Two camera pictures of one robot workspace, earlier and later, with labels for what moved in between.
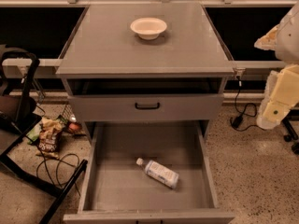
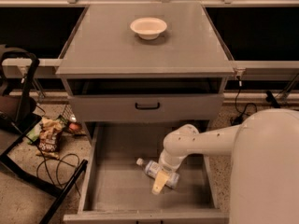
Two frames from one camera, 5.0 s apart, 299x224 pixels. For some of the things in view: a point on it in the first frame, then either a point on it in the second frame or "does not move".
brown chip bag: x=49 y=137 does not move
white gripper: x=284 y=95 to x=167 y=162
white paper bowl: x=149 y=28 does not move
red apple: x=74 y=126 does not move
